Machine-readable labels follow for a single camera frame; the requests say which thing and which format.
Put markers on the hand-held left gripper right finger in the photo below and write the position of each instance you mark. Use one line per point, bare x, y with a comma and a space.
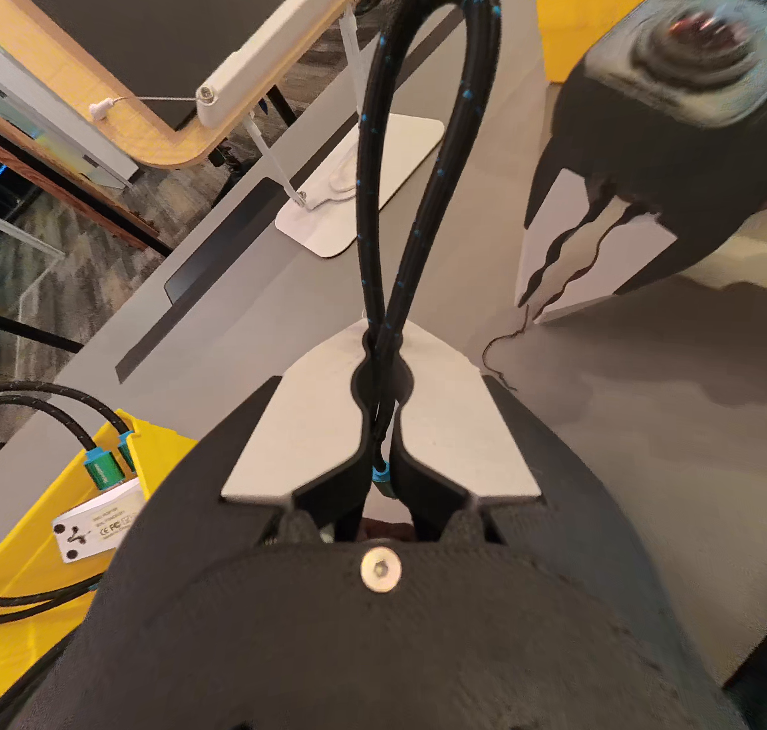
473, 437

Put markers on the white adapter box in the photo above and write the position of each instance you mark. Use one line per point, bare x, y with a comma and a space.
102, 520

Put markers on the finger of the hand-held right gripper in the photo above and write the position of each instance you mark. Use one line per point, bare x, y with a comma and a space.
554, 221
629, 251

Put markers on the yellow plastic bin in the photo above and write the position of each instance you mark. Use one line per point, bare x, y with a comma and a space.
599, 23
30, 526

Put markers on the dark monitor with wooden back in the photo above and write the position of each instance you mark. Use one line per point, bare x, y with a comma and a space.
120, 23

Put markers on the thin dark twist tie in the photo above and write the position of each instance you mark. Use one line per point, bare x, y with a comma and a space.
487, 353

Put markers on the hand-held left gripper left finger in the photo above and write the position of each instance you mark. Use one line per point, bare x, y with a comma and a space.
300, 437

